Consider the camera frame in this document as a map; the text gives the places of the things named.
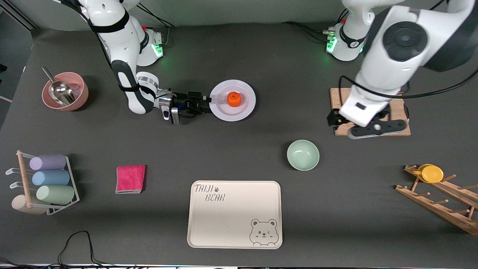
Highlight white round plate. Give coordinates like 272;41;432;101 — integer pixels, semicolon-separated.
209;80;257;122

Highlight wooden cutting board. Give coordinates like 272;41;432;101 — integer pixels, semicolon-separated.
330;88;411;136

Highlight light green bowl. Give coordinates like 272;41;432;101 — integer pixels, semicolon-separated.
287;140;320;171

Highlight yellow cup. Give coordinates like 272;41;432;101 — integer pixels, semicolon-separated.
413;164;444;183

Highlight pink folded cloth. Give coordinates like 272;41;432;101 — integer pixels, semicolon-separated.
115;165;146;194

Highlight wooden peg drying rack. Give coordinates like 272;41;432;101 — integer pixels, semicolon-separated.
395;165;478;235

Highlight pink bowl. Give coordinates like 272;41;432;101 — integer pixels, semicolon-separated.
42;72;89;111

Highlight cream bear print tray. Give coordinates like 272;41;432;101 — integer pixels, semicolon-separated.
187;180;283;249

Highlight metal scoop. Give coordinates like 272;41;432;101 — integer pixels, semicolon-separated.
42;67;76;107

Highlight purple cup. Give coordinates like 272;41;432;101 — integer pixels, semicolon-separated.
29;154;67;171

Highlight blue cup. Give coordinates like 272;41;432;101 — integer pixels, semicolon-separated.
32;170;71;186

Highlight pale green cup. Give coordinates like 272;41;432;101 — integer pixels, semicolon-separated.
36;185;75;205

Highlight wooden rod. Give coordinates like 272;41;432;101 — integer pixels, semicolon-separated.
17;150;33;208

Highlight beige cup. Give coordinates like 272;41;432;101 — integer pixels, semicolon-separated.
11;195;47;215

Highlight black right arm base cables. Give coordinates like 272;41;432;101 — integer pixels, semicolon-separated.
136;4;178;47

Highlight black arm base cables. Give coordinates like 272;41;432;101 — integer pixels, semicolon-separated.
282;9;350;43
136;4;178;47

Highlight black left arm base cables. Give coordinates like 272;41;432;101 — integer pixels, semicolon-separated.
282;9;350;43

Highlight white wire cup rack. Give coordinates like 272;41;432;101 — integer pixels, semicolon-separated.
6;153;80;216

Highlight black cable loop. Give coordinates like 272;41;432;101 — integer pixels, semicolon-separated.
0;231;112;268

